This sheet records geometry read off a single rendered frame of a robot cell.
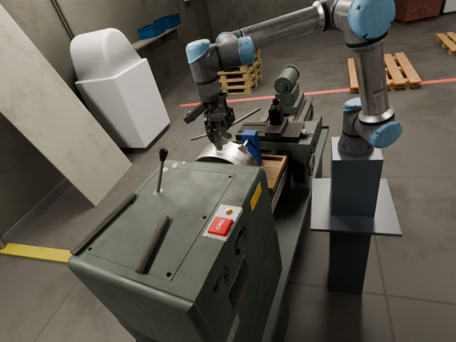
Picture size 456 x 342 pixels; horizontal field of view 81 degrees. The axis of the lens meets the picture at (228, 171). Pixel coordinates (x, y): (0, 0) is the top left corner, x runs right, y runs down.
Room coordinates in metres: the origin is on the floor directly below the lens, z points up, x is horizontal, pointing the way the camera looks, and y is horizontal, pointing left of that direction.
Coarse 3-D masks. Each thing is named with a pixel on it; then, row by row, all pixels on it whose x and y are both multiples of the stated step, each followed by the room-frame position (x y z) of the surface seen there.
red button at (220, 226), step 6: (216, 216) 0.60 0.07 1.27; (216, 222) 0.58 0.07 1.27; (222, 222) 0.57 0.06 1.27; (228, 222) 0.56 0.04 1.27; (210, 228) 0.56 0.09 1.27; (216, 228) 0.55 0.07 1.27; (222, 228) 0.55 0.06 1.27; (228, 228) 0.54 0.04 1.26; (216, 234) 0.54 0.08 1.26; (222, 234) 0.53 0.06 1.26
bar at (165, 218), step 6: (162, 216) 0.65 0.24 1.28; (168, 216) 0.65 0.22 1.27; (162, 222) 0.63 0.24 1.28; (162, 228) 0.61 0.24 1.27; (156, 234) 0.58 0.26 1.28; (150, 240) 0.57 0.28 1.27; (156, 240) 0.56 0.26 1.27; (150, 246) 0.54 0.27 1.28; (144, 252) 0.53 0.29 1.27; (150, 252) 0.52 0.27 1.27; (144, 258) 0.50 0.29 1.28; (138, 264) 0.49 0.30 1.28; (144, 264) 0.49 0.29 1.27; (138, 270) 0.47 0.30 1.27
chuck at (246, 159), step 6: (210, 144) 1.13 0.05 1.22; (228, 144) 1.07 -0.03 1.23; (234, 144) 1.07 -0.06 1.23; (204, 150) 1.10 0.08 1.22; (210, 150) 1.05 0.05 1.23; (216, 150) 1.04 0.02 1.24; (222, 150) 1.03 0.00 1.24; (228, 150) 1.02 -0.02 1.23; (234, 150) 1.03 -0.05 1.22; (234, 156) 0.99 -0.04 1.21; (240, 156) 1.00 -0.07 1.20; (246, 156) 1.01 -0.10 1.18; (252, 156) 1.03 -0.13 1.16; (246, 162) 0.98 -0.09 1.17; (252, 162) 1.00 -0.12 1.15
